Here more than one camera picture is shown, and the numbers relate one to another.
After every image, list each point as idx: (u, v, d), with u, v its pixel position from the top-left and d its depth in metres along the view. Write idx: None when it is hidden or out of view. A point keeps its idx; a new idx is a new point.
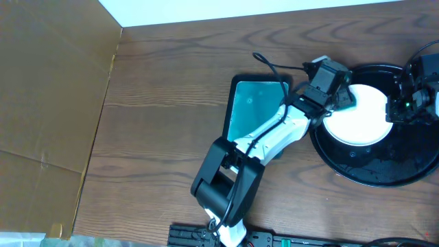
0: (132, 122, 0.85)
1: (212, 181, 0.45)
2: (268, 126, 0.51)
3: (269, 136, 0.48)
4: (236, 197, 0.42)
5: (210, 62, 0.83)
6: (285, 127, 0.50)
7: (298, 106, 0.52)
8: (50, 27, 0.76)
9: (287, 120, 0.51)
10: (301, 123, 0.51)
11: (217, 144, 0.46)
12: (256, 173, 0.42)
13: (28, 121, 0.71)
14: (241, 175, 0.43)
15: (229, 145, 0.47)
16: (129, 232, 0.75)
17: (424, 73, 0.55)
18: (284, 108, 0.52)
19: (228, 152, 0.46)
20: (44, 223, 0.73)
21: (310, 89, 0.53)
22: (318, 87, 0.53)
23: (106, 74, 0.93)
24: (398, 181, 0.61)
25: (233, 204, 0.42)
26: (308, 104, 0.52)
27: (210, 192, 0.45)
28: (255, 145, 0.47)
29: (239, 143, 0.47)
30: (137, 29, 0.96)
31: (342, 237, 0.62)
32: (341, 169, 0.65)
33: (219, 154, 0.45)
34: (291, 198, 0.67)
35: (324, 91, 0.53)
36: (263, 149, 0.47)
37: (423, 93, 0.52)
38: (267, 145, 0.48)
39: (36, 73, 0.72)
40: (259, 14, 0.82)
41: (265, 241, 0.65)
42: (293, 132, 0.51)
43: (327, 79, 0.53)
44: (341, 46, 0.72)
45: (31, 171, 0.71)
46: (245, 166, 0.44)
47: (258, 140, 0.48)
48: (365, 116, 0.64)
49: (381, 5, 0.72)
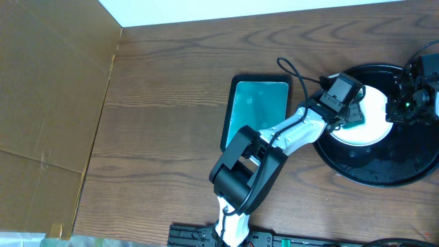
0: (132, 122, 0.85)
1: (232, 168, 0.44)
2: (289, 123, 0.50)
3: (291, 131, 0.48)
4: (257, 184, 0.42)
5: (210, 62, 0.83)
6: (305, 125, 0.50)
7: (316, 109, 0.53)
8: (49, 26, 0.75)
9: (306, 120, 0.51)
10: (319, 125, 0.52)
11: (242, 131, 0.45)
12: (280, 162, 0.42)
13: (28, 121, 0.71)
14: (265, 162, 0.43)
15: (254, 132, 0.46)
16: (129, 232, 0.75)
17: (424, 73, 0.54)
18: (303, 110, 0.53)
19: (252, 140, 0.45)
20: (44, 223, 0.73)
21: (327, 97, 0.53)
22: (335, 96, 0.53)
23: (106, 73, 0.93)
24: (398, 181, 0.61)
25: (253, 191, 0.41)
26: (324, 109, 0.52)
27: (230, 179, 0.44)
28: (278, 137, 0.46)
29: (262, 134, 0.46)
30: (136, 28, 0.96)
31: (342, 237, 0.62)
32: (341, 169, 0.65)
33: (243, 143, 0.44)
34: (291, 198, 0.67)
35: (340, 101, 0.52)
36: (285, 141, 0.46)
37: (423, 93, 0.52)
38: (289, 139, 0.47)
39: (35, 73, 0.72)
40: (260, 15, 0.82)
41: (265, 241, 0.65)
42: (311, 133, 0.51)
43: (344, 90, 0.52)
44: (341, 46, 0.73)
45: (31, 171, 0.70)
46: (269, 154, 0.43)
47: (281, 133, 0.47)
48: (372, 116, 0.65)
49: (381, 5, 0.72)
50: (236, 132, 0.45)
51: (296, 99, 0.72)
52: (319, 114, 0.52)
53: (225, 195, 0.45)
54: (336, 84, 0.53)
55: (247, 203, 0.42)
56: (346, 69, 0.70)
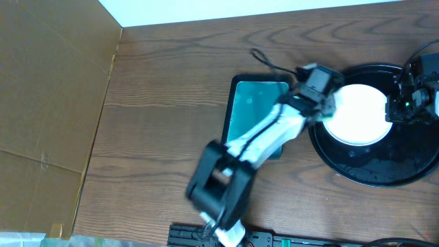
0: (132, 122, 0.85)
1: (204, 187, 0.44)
2: (262, 125, 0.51)
3: (263, 138, 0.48)
4: (229, 200, 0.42)
5: (210, 62, 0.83)
6: (279, 126, 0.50)
7: (292, 105, 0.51)
8: (49, 26, 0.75)
9: (280, 120, 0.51)
10: (295, 122, 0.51)
11: (209, 147, 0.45)
12: (248, 179, 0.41)
13: (27, 121, 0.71)
14: (234, 178, 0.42)
15: (221, 147, 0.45)
16: (129, 232, 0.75)
17: (424, 73, 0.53)
18: (278, 108, 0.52)
19: (220, 156, 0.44)
20: (44, 223, 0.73)
21: (306, 88, 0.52)
22: (313, 87, 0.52)
23: (106, 73, 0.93)
24: (397, 181, 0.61)
25: (225, 210, 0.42)
26: (302, 101, 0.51)
27: (204, 199, 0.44)
28: (249, 147, 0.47)
29: (231, 146, 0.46)
30: (136, 28, 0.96)
31: (341, 237, 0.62)
32: (341, 169, 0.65)
33: (209, 160, 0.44)
34: (291, 198, 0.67)
35: (319, 91, 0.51)
36: (256, 151, 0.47)
37: (423, 92, 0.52)
38: (261, 146, 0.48)
39: (35, 73, 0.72)
40: (260, 14, 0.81)
41: (265, 241, 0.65)
42: (286, 132, 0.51)
43: (322, 79, 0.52)
44: (341, 46, 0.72)
45: (31, 171, 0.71)
46: (238, 169, 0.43)
47: (252, 142, 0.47)
48: (367, 114, 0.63)
49: (382, 5, 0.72)
50: (204, 150, 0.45)
51: None
52: (295, 111, 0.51)
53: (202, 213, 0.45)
54: (313, 74, 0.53)
55: (221, 219, 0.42)
56: (346, 70, 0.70)
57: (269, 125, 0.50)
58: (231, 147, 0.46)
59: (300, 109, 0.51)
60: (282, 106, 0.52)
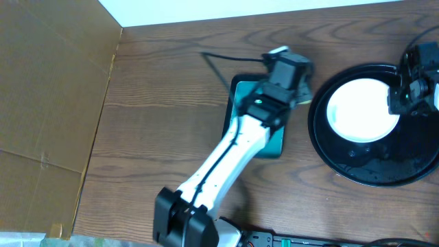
0: (132, 122, 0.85)
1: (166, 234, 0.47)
2: (221, 153, 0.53)
3: (219, 173, 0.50)
4: None
5: (210, 62, 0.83)
6: (236, 151, 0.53)
7: (252, 114, 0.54)
8: (49, 26, 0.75)
9: (237, 141, 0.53)
10: (254, 138, 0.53)
11: (162, 197, 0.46)
12: (202, 229, 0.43)
13: (27, 121, 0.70)
14: (189, 227, 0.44)
15: (174, 196, 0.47)
16: (129, 232, 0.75)
17: (421, 62, 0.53)
18: (236, 124, 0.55)
19: (172, 205, 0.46)
20: (44, 223, 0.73)
21: (270, 86, 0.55)
22: (278, 84, 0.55)
23: (106, 73, 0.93)
24: (397, 181, 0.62)
25: None
26: (267, 103, 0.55)
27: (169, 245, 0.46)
28: (203, 189, 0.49)
29: (184, 192, 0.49)
30: (136, 28, 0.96)
31: (341, 237, 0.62)
32: (341, 169, 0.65)
33: (164, 210, 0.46)
34: (291, 198, 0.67)
35: (284, 88, 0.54)
36: (210, 189, 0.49)
37: (421, 83, 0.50)
38: (217, 184, 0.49)
39: (35, 73, 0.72)
40: (260, 14, 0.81)
41: (265, 241, 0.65)
42: (246, 154, 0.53)
43: (287, 74, 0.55)
44: (341, 46, 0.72)
45: (31, 171, 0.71)
46: (193, 219, 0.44)
47: (206, 179, 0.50)
48: (370, 108, 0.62)
49: (382, 5, 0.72)
50: (156, 202, 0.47)
51: None
52: (254, 120, 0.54)
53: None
54: (276, 69, 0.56)
55: None
56: (346, 70, 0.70)
57: (227, 149, 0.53)
58: (184, 192, 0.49)
59: (261, 116, 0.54)
60: (239, 122, 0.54)
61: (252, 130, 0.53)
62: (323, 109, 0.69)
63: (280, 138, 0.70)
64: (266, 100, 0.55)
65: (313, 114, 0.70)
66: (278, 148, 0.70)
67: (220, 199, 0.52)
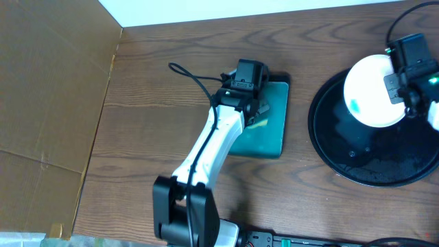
0: (132, 122, 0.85)
1: (169, 220, 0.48)
2: (204, 138, 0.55)
3: (208, 153, 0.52)
4: (198, 225, 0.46)
5: (210, 62, 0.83)
6: (219, 134, 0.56)
7: (226, 104, 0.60)
8: (49, 26, 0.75)
9: (219, 126, 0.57)
10: (233, 121, 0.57)
11: (158, 185, 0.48)
12: (206, 199, 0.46)
13: (28, 121, 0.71)
14: (191, 203, 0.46)
15: (169, 181, 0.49)
16: (129, 232, 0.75)
17: (407, 62, 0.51)
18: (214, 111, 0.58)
19: (171, 189, 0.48)
20: (44, 223, 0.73)
21: (236, 83, 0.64)
22: (243, 79, 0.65)
23: (106, 74, 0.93)
24: (398, 181, 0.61)
25: (199, 233, 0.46)
26: (236, 93, 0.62)
27: (175, 230, 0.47)
28: (195, 169, 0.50)
29: (178, 177, 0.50)
30: (136, 28, 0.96)
31: (341, 237, 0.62)
32: (341, 169, 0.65)
33: (163, 195, 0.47)
34: (291, 198, 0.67)
35: (249, 81, 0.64)
36: (203, 167, 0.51)
37: (413, 94, 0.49)
38: (208, 162, 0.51)
39: (35, 73, 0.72)
40: (260, 14, 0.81)
41: (265, 241, 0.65)
42: (228, 136, 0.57)
43: (249, 72, 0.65)
44: (341, 46, 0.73)
45: (31, 171, 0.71)
46: (192, 194, 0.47)
47: (198, 161, 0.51)
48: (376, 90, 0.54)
49: (382, 5, 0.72)
50: (153, 191, 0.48)
51: (295, 99, 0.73)
52: (230, 108, 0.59)
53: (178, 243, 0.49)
54: (239, 68, 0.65)
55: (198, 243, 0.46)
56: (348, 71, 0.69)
57: (210, 134, 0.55)
58: (178, 176, 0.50)
59: (234, 104, 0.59)
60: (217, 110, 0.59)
61: (230, 115, 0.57)
62: (323, 109, 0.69)
63: (280, 139, 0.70)
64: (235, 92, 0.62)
65: (313, 114, 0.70)
66: (278, 149, 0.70)
67: (215, 176, 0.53)
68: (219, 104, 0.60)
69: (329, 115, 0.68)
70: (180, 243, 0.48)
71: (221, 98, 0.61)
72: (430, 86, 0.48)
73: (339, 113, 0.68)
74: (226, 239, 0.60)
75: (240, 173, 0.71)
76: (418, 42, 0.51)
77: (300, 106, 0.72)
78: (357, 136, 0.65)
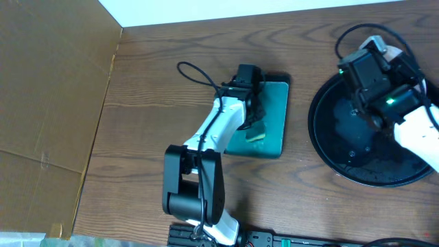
0: (132, 122, 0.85)
1: (178, 189, 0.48)
2: (212, 118, 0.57)
3: (215, 128, 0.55)
4: (208, 191, 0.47)
5: (210, 62, 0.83)
6: (224, 114, 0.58)
7: (230, 96, 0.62)
8: (49, 26, 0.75)
9: (223, 110, 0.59)
10: (237, 106, 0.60)
11: (168, 153, 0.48)
12: (215, 162, 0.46)
13: (28, 121, 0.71)
14: (202, 168, 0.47)
15: (179, 149, 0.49)
16: (129, 232, 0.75)
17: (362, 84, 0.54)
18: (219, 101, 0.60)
19: (182, 155, 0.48)
20: (44, 222, 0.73)
21: (237, 83, 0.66)
22: (243, 81, 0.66)
23: (106, 73, 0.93)
24: (398, 181, 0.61)
25: (208, 200, 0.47)
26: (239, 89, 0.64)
27: (184, 200, 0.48)
28: (205, 139, 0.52)
29: (189, 145, 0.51)
30: (137, 28, 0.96)
31: (341, 236, 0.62)
32: (341, 169, 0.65)
33: (173, 162, 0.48)
34: (291, 198, 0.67)
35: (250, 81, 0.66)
36: (211, 138, 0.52)
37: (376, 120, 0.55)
38: (216, 135, 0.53)
39: (35, 73, 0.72)
40: (260, 14, 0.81)
41: (265, 241, 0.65)
42: (233, 118, 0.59)
43: (249, 73, 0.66)
44: (341, 46, 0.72)
45: (31, 171, 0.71)
46: (202, 159, 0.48)
47: (206, 134, 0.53)
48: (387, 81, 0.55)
49: (382, 5, 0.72)
50: (165, 156, 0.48)
51: (295, 99, 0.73)
52: (233, 99, 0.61)
53: (184, 216, 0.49)
54: (241, 68, 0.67)
55: (207, 212, 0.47)
56: None
57: (217, 114, 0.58)
58: (188, 145, 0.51)
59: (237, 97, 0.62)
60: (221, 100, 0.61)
61: (234, 100, 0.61)
62: (323, 109, 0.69)
63: (280, 138, 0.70)
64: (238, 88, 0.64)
65: (312, 114, 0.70)
66: (278, 148, 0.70)
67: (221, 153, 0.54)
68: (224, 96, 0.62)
69: (329, 115, 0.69)
70: (188, 215, 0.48)
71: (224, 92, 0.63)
72: (389, 108, 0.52)
73: (339, 113, 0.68)
74: (228, 232, 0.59)
75: (240, 173, 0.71)
76: (367, 62, 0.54)
77: (300, 106, 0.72)
78: (357, 136, 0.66)
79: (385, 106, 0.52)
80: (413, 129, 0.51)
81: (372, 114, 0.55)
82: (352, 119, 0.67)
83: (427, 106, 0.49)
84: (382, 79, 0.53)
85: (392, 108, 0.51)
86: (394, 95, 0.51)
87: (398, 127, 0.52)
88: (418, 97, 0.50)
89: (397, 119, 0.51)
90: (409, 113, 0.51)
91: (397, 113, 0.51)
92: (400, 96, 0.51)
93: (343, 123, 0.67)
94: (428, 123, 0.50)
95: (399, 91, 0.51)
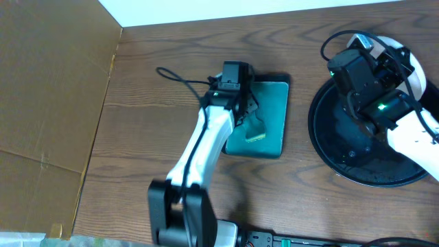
0: (132, 122, 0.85)
1: (166, 228, 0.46)
2: (197, 138, 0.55)
3: (201, 154, 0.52)
4: (196, 230, 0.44)
5: (210, 62, 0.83)
6: (210, 133, 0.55)
7: (215, 105, 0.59)
8: (49, 26, 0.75)
9: (209, 125, 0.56)
10: (223, 120, 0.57)
11: (151, 191, 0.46)
12: (202, 201, 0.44)
13: (28, 121, 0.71)
14: (188, 207, 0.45)
15: (163, 186, 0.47)
16: (129, 232, 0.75)
17: (357, 88, 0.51)
18: (204, 114, 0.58)
19: (166, 193, 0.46)
20: (44, 222, 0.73)
21: (223, 84, 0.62)
22: (229, 81, 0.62)
23: (106, 73, 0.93)
24: (398, 181, 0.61)
25: (197, 239, 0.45)
26: (224, 94, 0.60)
27: (172, 239, 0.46)
28: (190, 170, 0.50)
29: (173, 180, 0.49)
30: (136, 28, 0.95)
31: (342, 237, 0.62)
32: (341, 169, 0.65)
33: (158, 202, 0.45)
34: (291, 198, 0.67)
35: (236, 81, 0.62)
36: (196, 168, 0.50)
37: (370, 127, 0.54)
38: (201, 162, 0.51)
39: (35, 73, 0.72)
40: (259, 14, 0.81)
41: (265, 241, 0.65)
42: (219, 135, 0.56)
43: (235, 71, 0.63)
44: (341, 46, 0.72)
45: (31, 171, 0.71)
46: (188, 197, 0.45)
47: (191, 162, 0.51)
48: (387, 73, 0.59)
49: (381, 4, 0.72)
50: (148, 196, 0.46)
51: (295, 99, 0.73)
52: (219, 108, 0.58)
53: None
54: (224, 69, 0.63)
55: None
56: None
57: (202, 134, 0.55)
58: (173, 178, 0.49)
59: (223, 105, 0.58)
60: (206, 111, 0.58)
61: (220, 114, 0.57)
62: (323, 109, 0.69)
63: (280, 138, 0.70)
64: (223, 93, 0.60)
65: (313, 114, 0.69)
66: (278, 149, 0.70)
67: (209, 177, 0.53)
68: (209, 106, 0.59)
69: (329, 115, 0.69)
70: None
71: (209, 99, 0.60)
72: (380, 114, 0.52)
73: (339, 113, 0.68)
74: (226, 239, 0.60)
75: (240, 173, 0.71)
76: (360, 66, 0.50)
77: (300, 106, 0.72)
78: (357, 136, 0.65)
79: (377, 112, 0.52)
80: (405, 135, 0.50)
81: (363, 121, 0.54)
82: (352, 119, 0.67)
83: (418, 111, 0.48)
84: (374, 83, 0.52)
85: (384, 114, 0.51)
86: (385, 101, 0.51)
87: (390, 133, 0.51)
88: (410, 101, 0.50)
89: (390, 125, 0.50)
90: (400, 119, 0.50)
91: (389, 119, 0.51)
92: (390, 102, 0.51)
93: (343, 123, 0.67)
94: (420, 128, 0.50)
95: (392, 97, 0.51)
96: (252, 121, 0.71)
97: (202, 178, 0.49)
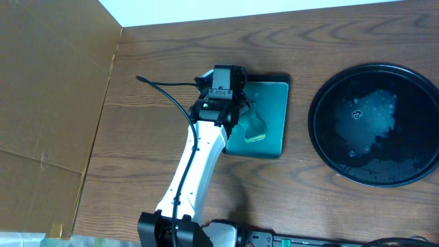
0: (132, 122, 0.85)
1: None
2: (187, 159, 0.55)
3: (192, 181, 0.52)
4: None
5: (211, 62, 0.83)
6: (200, 155, 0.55)
7: (204, 119, 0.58)
8: (49, 26, 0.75)
9: (199, 146, 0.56)
10: (212, 139, 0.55)
11: (143, 222, 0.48)
12: (193, 234, 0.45)
13: (28, 121, 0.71)
14: (180, 239, 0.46)
15: (154, 217, 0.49)
16: (129, 232, 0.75)
17: None
18: (195, 130, 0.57)
19: (155, 226, 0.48)
20: (44, 223, 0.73)
21: (214, 91, 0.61)
22: (221, 87, 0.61)
23: (106, 74, 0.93)
24: (398, 181, 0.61)
25: None
26: (213, 107, 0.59)
27: None
28: (180, 202, 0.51)
29: (162, 210, 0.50)
30: (136, 28, 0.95)
31: (341, 236, 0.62)
32: (341, 169, 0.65)
33: (147, 232, 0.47)
34: (291, 198, 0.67)
35: (226, 88, 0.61)
36: (187, 199, 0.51)
37: None
38: (193, 191, 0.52)
39: (36, 73, 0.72)
40: (260, 14, 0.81)
41: (265, 241, 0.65)
42: (210, 155, 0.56)
43: (226, 77, 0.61)
44: (341, 46, 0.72)
45: (31, 171, 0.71)
46: (180, 229, 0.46)
47: (181, 193, 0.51)
48: None
49: (381, 5, 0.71)
50: (138, 229, 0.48)
51: (295, 99, 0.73)
52: (208, 122, 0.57)
53: None
54: (215, 76, 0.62)
55: None
56: (346, 69, 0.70)
57: (192, 156, 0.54)
58: (162, 210, 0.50)
59: (213, 117, 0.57)
60: (196, 127, 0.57)
61: (209, 132, 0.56)
62: (324, 109, 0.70)
63: (280, 138, 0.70)
64: (213, 103, 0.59)
65: (312, 114, 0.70)
66: (278, 149, 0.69)
67: (202, 203, 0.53)
68: (197, 120, 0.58)
69: (329, 114, 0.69)
70: None
71: (198, 112, 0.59)
72: None
73: (339, 112, 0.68)
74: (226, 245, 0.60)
75: (240, 173, 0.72)
76: None
77: (300, 106, 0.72)
78: (357, 136, 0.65)
79: None
80: None
81: None
82: (352, 119, 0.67)
83: None
84: None
85: None
86: None
87: None
88: None
89: None
90: None
91: None
92: None
93: (343, 123, 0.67)
94: None
95: None
96: (253, 122, 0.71)
97: (193, 209, 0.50)
